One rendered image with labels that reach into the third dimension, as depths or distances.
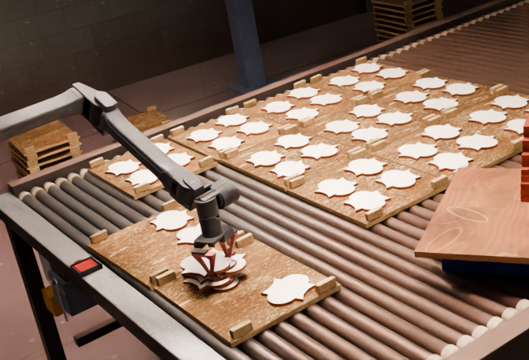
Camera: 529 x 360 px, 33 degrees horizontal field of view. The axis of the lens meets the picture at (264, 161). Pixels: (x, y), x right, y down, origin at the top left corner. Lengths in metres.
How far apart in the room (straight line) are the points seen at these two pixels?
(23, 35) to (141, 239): 4.98
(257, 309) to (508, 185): 0.78
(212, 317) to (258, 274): 0.22
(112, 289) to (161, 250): 0.21
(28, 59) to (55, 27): 0.35
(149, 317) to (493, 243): 0.92
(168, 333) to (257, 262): 0.36
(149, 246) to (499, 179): 1.06
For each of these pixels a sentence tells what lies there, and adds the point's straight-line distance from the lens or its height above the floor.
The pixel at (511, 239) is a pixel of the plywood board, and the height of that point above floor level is 1.04.
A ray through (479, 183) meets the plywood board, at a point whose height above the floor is 1.04.
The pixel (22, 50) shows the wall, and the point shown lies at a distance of 7.70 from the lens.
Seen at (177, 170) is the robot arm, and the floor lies 1.27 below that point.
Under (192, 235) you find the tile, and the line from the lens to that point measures 2.77.
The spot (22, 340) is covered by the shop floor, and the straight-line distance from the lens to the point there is 4.42.
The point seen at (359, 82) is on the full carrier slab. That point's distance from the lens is 3.90.
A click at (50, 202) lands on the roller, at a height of 0.92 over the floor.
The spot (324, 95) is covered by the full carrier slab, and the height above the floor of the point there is 0.95.
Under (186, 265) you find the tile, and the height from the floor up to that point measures 1.00.
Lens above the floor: 2.15
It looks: 22 degrees down
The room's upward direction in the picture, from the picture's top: 11 degrees counter-clockwise
